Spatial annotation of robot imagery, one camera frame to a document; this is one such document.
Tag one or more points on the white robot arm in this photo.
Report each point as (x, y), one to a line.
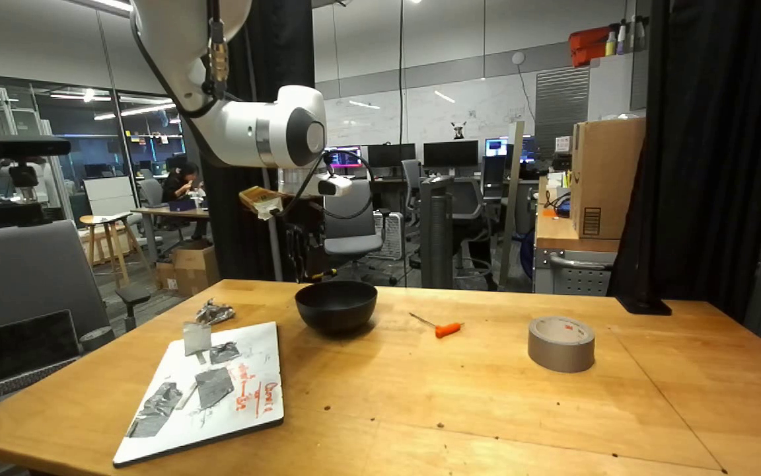
(243, 78)

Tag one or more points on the white board with clips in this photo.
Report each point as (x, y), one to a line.
(231, 386)

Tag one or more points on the grey tape roll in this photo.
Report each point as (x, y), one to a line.
(561, 345)

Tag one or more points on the cardboard box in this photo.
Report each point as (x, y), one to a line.
(605, 164)

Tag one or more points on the black curtain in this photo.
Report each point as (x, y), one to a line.
(693, 225)

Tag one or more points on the grey office chair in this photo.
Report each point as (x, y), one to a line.
(351, 231)

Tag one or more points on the wooden stool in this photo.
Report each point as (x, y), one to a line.
(109, 240)

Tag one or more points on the black bowl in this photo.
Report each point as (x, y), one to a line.
(336, 305)

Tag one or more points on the metal binder clips pile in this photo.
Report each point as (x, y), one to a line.
(215, 313)

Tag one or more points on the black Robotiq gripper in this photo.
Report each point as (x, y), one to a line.
(305, 250)

